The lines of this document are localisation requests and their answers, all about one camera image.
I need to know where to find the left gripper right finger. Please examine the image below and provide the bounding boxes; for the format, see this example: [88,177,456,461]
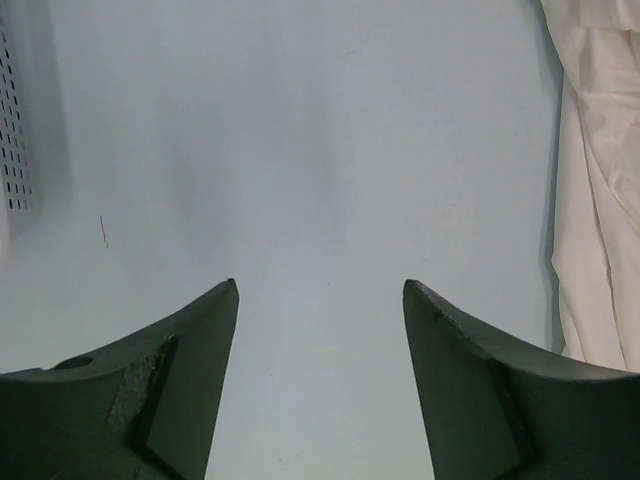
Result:
[403,280,639,479]

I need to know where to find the white plastic basket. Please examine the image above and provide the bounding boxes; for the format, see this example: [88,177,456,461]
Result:
[1,1,69,265]

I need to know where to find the white floral t-shirt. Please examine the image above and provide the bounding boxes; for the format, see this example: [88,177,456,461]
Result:
[542,1,639,372]

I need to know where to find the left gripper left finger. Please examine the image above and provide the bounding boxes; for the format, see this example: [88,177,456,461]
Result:
[1,279,239,479]

